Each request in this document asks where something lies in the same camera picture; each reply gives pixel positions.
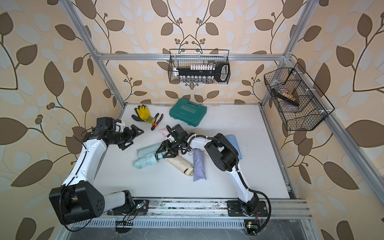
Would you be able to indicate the black socket bit holder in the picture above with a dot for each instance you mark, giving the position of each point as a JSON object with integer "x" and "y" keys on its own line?
{"x": 218, "y": 72}

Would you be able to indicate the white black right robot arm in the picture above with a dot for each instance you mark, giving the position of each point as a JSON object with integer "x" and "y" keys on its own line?
{"x": 223, "y": 154}

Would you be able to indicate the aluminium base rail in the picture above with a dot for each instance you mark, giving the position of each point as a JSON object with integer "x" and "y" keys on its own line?
{"x": 174, "y": 208}

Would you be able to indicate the dark tool in side basket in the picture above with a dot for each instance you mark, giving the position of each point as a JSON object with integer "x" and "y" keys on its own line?
{"x": 285, "y": 97}

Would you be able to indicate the lilac umbrella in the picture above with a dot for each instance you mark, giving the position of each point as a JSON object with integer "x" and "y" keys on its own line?
{"x": 199, "y": 164}

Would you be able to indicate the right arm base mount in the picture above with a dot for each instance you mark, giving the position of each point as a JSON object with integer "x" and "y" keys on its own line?
{"x": 237, "y": 208}

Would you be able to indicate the pink sleeved umbrella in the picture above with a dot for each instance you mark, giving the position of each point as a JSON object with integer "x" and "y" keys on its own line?
{"x": 164, "y": 132}

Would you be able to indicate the cream bare folded umbrella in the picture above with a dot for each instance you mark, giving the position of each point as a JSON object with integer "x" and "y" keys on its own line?
{"x": 182, "y": 165}

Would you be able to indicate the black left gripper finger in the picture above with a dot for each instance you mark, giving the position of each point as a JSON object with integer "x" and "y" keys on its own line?
{"x": 124, "y": 144}
{"x": 135, "y": 131}

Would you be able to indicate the orange black cutting pliers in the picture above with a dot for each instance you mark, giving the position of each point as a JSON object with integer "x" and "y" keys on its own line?
{"x": 158, "y": 119}

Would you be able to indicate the black side wire basket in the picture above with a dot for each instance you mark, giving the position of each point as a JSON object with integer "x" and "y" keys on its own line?
{"x": 314, "y": 105}

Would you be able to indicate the green plastic tool case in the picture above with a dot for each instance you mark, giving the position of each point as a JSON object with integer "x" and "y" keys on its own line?
{"x": 188, "y": 112}

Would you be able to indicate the yellow black work glove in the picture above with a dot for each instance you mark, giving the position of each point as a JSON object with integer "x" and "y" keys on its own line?
{"x": 143, "y": 115}

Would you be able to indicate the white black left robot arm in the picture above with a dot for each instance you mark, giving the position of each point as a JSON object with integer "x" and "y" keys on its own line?
{"x": 77, "y": 199}

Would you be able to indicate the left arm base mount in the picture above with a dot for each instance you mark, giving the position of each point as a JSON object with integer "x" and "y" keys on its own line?
{"x": 133, "y": 206}

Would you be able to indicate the mint green umbrella sleeve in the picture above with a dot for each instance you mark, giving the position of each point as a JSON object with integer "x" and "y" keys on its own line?
{"x": 142, "y": 152}

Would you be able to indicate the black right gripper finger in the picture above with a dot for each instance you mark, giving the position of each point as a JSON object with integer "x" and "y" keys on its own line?
{"x": 170, "y": 153}
{"x": 162, "y": 150}

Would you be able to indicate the black rear wire basket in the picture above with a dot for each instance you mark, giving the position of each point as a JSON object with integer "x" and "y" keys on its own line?
{"x": 185, "y": 57}

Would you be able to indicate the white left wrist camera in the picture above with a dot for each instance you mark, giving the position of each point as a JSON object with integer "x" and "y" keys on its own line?
{"x": 119, "y": 126}

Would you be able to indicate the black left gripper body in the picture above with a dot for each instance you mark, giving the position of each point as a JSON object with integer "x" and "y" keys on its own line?
{"x": 120, "y": 137}

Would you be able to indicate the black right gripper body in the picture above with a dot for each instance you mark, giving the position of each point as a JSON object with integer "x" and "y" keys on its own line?
{"x": 177, "y": 143}

